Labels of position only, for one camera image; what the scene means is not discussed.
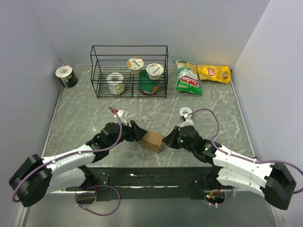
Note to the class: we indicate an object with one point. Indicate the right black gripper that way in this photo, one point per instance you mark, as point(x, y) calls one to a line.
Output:
point(169, 140)

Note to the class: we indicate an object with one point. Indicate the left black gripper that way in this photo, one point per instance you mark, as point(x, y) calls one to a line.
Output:
point(135, 133)

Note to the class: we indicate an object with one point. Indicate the brown cardboard box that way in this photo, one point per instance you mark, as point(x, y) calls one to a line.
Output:
point(152, 141)

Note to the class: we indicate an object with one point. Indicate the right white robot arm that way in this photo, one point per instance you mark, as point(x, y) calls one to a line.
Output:
point(272, 181)

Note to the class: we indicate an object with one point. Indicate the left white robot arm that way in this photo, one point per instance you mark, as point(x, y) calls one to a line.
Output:
point(38, 176)

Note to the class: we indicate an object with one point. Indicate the green lidded brown jar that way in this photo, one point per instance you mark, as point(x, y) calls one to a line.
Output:
point(146, 85)

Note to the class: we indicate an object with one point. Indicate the pale yogurt cup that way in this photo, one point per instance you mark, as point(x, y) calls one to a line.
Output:
point(115, 82)

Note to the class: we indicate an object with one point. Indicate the green Chuba chips bag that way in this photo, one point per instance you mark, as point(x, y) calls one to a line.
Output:
point(188, 80)

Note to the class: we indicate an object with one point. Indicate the orange yogurt cup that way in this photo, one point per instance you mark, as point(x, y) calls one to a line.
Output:
point(135, 65)

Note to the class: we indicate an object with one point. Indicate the yellow Lays chips bag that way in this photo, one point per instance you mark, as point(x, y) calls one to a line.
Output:
point(215, 73)

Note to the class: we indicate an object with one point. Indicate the black chips can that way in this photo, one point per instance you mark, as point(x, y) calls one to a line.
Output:
point(66, 76)

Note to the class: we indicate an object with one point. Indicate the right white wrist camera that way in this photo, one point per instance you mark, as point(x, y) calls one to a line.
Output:
point(187, 121)

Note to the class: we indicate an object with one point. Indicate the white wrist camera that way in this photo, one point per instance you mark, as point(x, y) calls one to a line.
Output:
point(187, 121)
point(122, 116)

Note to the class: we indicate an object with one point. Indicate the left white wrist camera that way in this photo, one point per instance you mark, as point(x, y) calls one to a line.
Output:
point(122, 116)

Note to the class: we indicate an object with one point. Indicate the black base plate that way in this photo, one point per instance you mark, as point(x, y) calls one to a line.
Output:
point(151, 183)

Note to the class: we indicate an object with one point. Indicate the black wire rack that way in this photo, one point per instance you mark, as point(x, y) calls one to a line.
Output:
point(106, 59)

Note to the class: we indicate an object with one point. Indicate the aluminium rail frame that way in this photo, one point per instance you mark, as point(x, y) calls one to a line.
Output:
point(77, 117)

